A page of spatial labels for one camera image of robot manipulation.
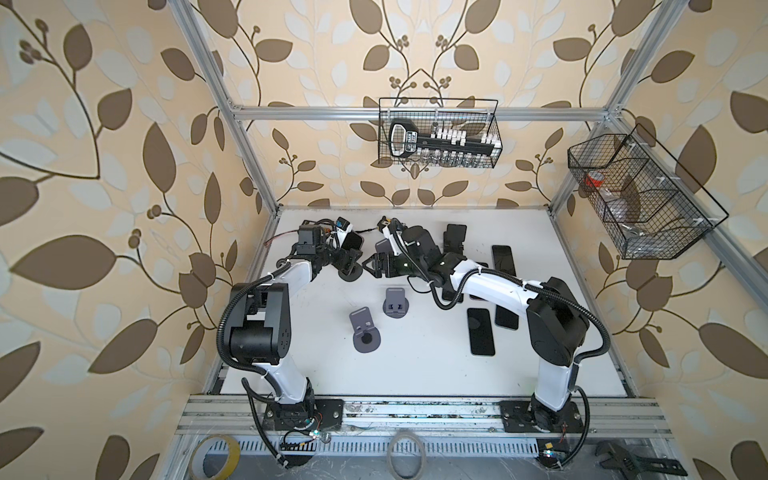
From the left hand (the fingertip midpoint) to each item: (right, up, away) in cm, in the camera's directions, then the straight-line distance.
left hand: (351, 243), depth 94 cm
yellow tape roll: (-31, -47, -28) cm, 63 cm away
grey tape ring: (+13, -50, -24) cm, 57 cm away
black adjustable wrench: (+67, -50, -27) cm, 88 cm away
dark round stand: (+6, -28, -8) cm, 29 cm away
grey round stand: (+14, -19, -6) cm, 24 cm away
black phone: (+53, -6, +11) cm, 54 cm away
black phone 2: (+40, -27, -5) cm, 48 cm away
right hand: (+8, -6, -11) cm, 15 cm away
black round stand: (0, -10, +7) cm, 12 cm away
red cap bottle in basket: (+73, +19, -7) cm, 76 cm away
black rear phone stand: (+35, +2, +10) cm, 36 cm away
